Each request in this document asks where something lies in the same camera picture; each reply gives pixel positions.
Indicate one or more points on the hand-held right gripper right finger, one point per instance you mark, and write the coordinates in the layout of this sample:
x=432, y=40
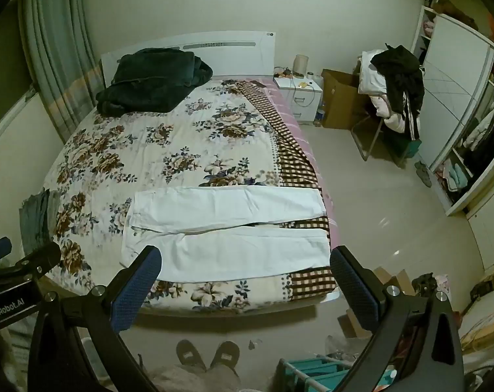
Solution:
x=353, y=290

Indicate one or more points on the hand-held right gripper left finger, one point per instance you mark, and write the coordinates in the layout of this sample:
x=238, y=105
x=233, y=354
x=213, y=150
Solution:
x=136, y=290

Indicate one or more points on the white pants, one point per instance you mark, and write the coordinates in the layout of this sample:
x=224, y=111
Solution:
x=230, y=249

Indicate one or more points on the grey-green folded cloth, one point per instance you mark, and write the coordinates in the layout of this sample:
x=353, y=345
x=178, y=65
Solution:
x=36, y=216

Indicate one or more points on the person's grey slipper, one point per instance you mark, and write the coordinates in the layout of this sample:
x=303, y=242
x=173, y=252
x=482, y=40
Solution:
x=191, y=354
x=225, y=355

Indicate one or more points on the teal plastic rack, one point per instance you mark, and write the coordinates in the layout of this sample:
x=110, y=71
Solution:
x=312, y=371

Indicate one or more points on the person's legs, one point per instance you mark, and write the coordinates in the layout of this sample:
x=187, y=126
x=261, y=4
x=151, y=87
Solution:
x=198, y=379

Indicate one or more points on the grey shoes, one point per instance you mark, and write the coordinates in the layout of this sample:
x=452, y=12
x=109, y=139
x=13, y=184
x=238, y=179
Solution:
x=424, y=173

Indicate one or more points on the floral bed sheet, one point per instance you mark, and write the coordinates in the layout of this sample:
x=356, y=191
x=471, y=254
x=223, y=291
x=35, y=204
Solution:
x=177, y=147

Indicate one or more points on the brown checkered blanket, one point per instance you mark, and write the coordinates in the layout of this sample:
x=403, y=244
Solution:
x=290, y=147

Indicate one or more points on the pink mattress cover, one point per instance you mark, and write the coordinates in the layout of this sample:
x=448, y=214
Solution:
x=300, y=130

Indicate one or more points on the brown cardboard box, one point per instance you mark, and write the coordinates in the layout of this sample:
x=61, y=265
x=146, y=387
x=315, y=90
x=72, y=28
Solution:
x=341, y=102

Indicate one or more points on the white nightstand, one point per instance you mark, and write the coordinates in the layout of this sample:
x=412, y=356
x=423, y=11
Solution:
x=300, y=98

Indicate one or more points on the dark green blanket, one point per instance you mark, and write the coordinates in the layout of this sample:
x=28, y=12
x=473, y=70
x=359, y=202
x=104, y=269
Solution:
x=149, y=79

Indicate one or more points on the grey-green curtain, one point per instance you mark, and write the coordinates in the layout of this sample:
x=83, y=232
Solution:
x=59, y=49

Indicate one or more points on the pile of white clothes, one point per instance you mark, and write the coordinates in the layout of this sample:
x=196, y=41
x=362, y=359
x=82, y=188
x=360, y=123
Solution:
x=371, y=77

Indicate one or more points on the pile of clothes on cabinet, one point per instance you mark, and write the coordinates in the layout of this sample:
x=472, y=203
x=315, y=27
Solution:
x=406, y=81

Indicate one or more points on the white wardrobe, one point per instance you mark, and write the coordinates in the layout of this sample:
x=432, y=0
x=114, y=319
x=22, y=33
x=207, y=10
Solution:
x=455, y=90

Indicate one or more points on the beige table lamp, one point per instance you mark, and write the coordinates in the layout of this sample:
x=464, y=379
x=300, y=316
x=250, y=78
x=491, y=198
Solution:
x=301, y=65

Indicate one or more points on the white bed headboard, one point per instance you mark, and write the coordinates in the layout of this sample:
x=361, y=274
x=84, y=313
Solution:
x=230, y=51

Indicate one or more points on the metal frame chair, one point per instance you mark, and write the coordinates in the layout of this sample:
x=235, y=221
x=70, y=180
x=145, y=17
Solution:
x=367, y=139

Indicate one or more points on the window frame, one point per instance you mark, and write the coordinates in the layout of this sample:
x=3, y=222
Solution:
x=2, y=90

